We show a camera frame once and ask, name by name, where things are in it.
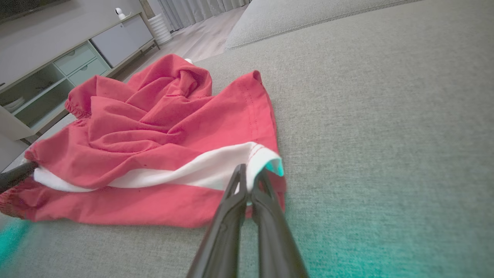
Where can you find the red basketball jersey white sleeves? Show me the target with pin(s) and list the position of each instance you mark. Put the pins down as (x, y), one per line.
(188, 60)

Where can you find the grey fabric sofa seat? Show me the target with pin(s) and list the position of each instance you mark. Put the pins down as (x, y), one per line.
(386, 116)

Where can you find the small white security camera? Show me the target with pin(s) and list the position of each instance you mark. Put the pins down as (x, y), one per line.
(120, 13)

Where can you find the white ribbed cylindrical bin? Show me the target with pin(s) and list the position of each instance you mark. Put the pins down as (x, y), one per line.
(160, 31)

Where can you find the black television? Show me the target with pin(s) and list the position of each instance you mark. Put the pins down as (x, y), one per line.
(23, 7)

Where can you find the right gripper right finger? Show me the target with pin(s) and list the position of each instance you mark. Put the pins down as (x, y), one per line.
(274, 239)

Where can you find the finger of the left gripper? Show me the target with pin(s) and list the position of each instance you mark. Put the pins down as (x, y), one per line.
(17, 175)

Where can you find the white and green TV cabinet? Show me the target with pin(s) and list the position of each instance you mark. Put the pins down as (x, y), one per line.
(115, 44)

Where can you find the grey window curtain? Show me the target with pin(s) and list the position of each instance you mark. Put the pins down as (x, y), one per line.
(200, 7)

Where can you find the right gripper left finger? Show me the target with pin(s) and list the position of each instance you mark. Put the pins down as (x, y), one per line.
(227, 231)

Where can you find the stacked white plates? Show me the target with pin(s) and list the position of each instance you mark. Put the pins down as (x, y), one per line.
(15, 104)

